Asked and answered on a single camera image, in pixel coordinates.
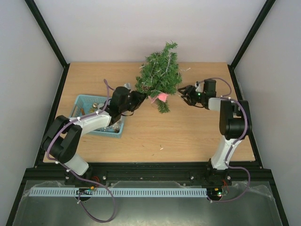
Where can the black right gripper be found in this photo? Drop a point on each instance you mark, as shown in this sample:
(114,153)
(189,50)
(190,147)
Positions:
(191,94)

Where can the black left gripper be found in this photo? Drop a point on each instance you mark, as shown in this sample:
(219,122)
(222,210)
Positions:
(138,100)

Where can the pink felt ornament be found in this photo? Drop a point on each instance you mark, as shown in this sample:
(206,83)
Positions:
(161,97)

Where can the small green christmas tree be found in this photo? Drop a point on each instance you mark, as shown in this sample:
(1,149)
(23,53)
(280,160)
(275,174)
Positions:
(160,73)

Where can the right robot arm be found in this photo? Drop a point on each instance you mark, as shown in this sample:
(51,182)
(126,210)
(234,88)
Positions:
(234,117)

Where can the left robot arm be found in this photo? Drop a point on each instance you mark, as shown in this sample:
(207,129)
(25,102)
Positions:
(61,141)

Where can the light blue plastic basket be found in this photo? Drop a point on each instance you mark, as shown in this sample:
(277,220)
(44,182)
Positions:
(84,103)

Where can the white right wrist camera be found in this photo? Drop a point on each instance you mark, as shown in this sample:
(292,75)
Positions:
(199,86)

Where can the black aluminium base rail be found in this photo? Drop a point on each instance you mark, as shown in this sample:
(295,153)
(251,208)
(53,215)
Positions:
(189,173)

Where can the light blue cable duct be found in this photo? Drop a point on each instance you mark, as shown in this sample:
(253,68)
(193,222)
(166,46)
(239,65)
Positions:
(118,192)

